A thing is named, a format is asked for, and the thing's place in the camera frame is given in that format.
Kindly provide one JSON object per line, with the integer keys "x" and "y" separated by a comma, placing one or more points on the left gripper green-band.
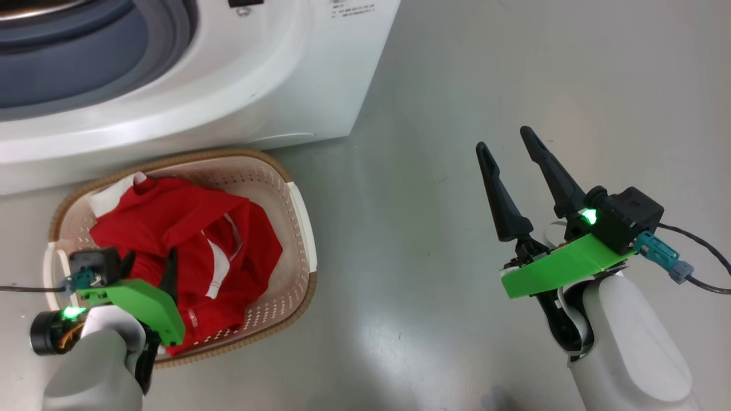
{"x": 143, "y": 302}

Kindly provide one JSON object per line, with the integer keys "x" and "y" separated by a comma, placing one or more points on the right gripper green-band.
{"x": 548, "y": 271}

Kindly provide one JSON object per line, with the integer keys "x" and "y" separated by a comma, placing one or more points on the red and white garment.
{"x": 183, "y": 228}

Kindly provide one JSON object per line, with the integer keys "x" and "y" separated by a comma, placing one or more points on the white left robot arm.
{"x": 97, "y": 365}

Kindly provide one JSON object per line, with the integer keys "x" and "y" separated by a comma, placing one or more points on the cream perforated laundry basket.
{"x": 291, "y": 228}

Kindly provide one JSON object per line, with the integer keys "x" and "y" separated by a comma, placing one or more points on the grey rubber door gasket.
{"x": 85, "y": 74}

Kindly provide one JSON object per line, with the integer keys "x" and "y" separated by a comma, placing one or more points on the white front-load washing machine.
{"x": 257, "y": 74}

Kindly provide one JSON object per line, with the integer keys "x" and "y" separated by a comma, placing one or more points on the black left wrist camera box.
{"x": 94, "y": 261}

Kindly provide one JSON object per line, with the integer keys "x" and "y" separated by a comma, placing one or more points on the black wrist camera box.
{"x": 94, "y": 261}
{"x": 628, "y": 217}

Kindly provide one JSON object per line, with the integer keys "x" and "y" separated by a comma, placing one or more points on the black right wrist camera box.
{"x": 628, "y": 217}

